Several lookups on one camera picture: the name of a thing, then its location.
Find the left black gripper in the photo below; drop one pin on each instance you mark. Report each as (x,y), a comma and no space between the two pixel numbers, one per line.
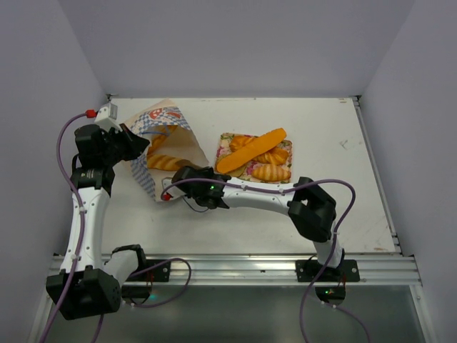
(134,150)

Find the paper bag with blue pattern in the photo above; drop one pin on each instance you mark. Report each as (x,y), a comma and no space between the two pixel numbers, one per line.
(172,145)

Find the long sliced fake baguette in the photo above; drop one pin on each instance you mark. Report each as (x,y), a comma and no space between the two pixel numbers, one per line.
(251,150)

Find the long twisted fake bread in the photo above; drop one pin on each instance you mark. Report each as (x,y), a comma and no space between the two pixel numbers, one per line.
(160,136)

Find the metal tongs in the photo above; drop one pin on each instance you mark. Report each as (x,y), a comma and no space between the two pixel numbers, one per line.
(183,163)

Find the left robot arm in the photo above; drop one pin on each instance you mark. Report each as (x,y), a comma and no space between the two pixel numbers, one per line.
(85,285)

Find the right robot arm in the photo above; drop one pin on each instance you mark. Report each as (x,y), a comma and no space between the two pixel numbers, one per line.
(310,208)

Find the floral tray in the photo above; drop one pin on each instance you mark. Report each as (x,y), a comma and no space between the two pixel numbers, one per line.
(281,155)

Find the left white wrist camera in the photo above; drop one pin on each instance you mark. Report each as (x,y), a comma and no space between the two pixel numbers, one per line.
(106,117)

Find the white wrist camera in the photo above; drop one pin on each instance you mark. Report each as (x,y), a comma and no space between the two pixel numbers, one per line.
(106,117)
(170,192)

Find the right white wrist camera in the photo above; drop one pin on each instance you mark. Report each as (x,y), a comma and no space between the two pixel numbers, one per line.
(170,192)

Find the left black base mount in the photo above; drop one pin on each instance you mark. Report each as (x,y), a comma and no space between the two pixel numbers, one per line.
(138,289)

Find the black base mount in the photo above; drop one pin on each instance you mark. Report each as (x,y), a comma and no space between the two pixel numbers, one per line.
(138,289)
(330,287)

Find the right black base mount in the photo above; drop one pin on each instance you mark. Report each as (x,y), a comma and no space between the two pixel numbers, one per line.
(330,287)

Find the aluminium rail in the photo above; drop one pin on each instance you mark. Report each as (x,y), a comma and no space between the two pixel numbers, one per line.
(280,270)

